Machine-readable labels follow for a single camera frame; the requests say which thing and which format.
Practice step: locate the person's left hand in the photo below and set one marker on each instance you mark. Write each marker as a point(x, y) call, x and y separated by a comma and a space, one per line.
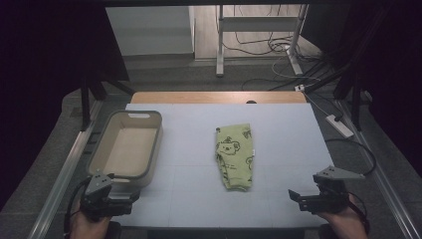
point(87, 229)

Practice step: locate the beige storage basket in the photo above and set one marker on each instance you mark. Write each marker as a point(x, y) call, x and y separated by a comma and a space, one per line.
point(127, 149)

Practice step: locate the green koala print pants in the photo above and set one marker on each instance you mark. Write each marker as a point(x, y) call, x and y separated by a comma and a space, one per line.
point(235, 156)

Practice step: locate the white cabinet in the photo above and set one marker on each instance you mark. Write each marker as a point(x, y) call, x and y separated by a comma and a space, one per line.
point(149, 30)

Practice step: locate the wooden table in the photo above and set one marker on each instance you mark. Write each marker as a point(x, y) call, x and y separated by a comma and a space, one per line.
point(199, 97)

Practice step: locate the aluminium rail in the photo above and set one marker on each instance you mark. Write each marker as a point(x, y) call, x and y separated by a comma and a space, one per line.
point(63, 176)
point(384, 186)

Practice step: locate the person's right hand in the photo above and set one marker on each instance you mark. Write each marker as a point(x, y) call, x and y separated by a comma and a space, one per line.
point(346, 224)

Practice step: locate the black metal stand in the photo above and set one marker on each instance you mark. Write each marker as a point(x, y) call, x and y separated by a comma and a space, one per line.
point(355, 99)
point(85, 103)

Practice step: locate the white plug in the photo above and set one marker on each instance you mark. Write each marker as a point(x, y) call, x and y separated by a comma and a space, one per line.
point(299, 88)

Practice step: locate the white power strip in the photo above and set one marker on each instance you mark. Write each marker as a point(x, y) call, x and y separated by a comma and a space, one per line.
point(339, 126)

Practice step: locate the light grey table mat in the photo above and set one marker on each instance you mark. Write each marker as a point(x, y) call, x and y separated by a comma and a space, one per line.
point(282, 149)

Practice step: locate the white desk frame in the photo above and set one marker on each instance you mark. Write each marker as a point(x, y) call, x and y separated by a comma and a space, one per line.
point(258, 24)

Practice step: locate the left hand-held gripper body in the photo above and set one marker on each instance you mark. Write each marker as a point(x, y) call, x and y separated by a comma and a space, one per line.
point(97, 186)

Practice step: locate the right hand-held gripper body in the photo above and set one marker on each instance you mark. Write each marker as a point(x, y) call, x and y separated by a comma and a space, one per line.
point(331, 192)

